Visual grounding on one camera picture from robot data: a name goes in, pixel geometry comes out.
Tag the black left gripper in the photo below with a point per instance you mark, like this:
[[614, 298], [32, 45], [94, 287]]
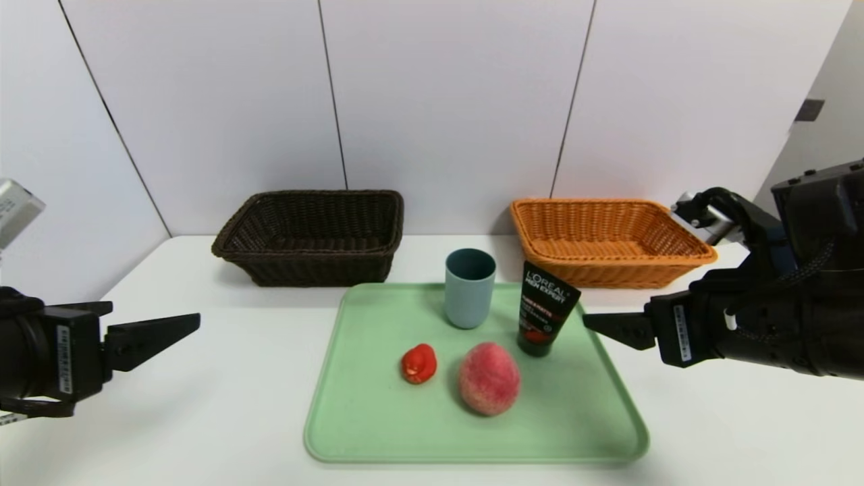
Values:
[[75, 356]]

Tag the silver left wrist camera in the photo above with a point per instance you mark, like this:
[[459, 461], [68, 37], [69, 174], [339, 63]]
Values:
[[13, 212]]

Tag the dark wall bracket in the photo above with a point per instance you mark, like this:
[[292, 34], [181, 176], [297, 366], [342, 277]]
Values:
[[810, 110]]

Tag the dark brown wicker basket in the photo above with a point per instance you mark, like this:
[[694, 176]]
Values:
[[310, 270]]

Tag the light green plastic tray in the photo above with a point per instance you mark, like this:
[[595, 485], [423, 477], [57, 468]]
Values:
[[574, 412]]

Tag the blue-grey plastic cup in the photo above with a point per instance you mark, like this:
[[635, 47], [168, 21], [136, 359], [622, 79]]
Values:
[[469, 300]]

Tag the black face wash tube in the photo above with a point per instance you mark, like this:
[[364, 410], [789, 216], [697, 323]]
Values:
[[545, 304]]

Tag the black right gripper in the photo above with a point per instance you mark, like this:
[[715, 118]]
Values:
[[680, 331]]

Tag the orange wicker basket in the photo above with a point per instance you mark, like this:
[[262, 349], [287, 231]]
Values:
[[607, 273]]

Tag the pink peach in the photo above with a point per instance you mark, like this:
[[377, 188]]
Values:
[[489, 378]]

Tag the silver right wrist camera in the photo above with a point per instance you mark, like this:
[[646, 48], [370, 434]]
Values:
[[715, 228]]

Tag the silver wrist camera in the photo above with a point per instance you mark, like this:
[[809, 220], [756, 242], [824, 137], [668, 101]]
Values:
[[715, 228], [13, 212]]

